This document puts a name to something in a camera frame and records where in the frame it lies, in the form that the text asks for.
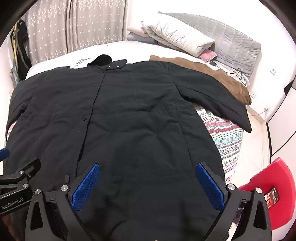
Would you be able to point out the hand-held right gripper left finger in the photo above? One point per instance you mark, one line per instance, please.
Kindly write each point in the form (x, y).
(86, 187)

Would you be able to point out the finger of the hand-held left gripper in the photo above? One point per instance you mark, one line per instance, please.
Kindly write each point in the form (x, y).
(27, 169)
(3, 154)

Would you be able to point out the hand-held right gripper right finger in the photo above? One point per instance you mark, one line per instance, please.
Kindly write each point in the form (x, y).
(209, 187)

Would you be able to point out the black fleece garment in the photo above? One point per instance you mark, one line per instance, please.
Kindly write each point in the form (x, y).
(138, 115)

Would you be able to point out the patterned knit-print blanket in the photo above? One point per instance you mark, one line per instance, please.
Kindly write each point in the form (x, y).
(226, 141)

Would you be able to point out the smartphone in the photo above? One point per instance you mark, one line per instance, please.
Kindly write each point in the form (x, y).
(272, 198)

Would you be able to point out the white panelled wardrobe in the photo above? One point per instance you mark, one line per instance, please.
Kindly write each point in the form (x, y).
(284, 129)

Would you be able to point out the black backpack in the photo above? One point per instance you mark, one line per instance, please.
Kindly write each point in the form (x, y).
(22, 58)

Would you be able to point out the brown blanket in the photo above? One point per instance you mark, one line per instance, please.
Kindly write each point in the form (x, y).
(226, 81)

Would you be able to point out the bed with white sheet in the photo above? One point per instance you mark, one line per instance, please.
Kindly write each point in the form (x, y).
(69, 52)

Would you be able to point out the black charger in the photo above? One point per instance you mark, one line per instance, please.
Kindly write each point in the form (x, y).
(213, 63)

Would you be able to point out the pink velvet pillow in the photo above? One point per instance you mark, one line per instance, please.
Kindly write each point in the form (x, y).
(208, 55)

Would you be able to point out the grey patterned curtain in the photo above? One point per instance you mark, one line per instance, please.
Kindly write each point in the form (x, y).
(69, 27)

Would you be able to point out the grey padded headboard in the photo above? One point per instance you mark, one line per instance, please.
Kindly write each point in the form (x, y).
(231, 39)

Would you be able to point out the white pillow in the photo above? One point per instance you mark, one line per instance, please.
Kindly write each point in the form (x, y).
(175, 34)

